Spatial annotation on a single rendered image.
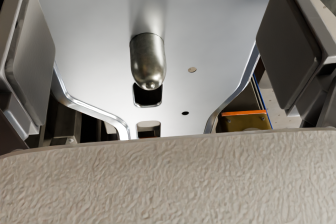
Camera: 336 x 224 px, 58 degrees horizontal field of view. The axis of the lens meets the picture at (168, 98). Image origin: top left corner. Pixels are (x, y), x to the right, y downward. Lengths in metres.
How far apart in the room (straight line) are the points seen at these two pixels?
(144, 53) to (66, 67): 0.09
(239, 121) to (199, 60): 0.26
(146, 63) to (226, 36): 0.08
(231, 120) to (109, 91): 0.27
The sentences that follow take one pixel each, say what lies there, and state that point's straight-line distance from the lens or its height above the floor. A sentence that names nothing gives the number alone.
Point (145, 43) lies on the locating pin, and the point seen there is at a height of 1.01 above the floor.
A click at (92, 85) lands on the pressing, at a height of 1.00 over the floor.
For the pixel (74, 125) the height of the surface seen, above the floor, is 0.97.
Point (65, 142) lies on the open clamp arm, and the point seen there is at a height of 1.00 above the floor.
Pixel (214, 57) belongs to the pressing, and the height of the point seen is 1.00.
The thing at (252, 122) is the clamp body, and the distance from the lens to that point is 0.56.
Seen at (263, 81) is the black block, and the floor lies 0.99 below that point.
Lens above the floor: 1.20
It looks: 35 degrees down
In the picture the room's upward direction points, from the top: 173 degrees clockwise
